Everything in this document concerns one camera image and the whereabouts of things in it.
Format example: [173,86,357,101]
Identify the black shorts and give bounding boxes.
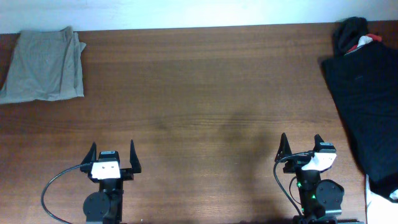
[321,42,397,203]

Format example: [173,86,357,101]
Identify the folded beige shorts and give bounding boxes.
[1,26,86,105]

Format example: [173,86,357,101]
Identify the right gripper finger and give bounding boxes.
[275,133,292,162]
[313,134,325,152]

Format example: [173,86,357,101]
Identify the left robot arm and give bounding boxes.
[80,141,142,224]

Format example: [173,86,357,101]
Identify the white printed t-shirt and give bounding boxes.
[353,42,397,223]

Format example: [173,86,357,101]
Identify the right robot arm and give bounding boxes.
[273,133,345,224]

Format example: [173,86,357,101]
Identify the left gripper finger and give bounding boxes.
[129,140,141,173]
[81,142,96,164]

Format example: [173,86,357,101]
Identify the red garment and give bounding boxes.
[346,34,382,54]

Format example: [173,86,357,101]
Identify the dark grey garment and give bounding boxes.
[332,17,369,57]

